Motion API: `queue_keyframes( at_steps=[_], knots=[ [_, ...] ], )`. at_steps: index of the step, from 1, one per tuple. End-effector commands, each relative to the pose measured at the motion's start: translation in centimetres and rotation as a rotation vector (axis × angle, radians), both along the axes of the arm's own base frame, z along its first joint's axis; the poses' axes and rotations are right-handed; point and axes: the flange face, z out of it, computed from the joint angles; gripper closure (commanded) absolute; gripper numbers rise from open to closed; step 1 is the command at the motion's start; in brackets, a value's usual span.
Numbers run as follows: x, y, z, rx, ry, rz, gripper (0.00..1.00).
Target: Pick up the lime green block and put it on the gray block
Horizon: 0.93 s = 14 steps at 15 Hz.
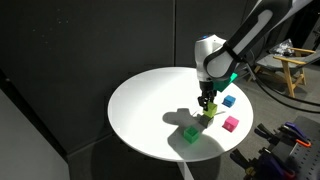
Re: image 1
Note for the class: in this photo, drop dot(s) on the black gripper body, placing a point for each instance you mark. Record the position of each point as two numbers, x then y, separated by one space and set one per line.
206 88

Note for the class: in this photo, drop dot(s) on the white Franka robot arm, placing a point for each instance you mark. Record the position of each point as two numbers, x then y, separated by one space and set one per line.
250 30

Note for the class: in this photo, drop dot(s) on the blue block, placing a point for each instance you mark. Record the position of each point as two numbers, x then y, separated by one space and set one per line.
229 101

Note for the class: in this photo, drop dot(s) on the pink block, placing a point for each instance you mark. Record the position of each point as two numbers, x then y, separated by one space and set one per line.
230 124

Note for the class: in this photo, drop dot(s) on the black spring clamp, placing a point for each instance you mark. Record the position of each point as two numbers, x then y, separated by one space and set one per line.
268 133
243 161

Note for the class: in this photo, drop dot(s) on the wooden lounge chair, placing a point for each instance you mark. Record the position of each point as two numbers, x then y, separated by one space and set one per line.
286 68

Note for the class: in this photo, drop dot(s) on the clear plastic bag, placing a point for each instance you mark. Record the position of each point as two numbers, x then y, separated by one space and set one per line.
282 47

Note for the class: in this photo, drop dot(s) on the purple spring clamp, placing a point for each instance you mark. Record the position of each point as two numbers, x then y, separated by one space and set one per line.
275 165
296 133

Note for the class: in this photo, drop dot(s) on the black perforated board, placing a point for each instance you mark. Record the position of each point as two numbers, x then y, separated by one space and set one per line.
305 160

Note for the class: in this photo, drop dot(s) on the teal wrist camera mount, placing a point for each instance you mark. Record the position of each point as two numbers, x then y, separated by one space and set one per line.
222 85

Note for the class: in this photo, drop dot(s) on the white table pedestal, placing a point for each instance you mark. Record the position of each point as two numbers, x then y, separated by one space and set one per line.
185 171

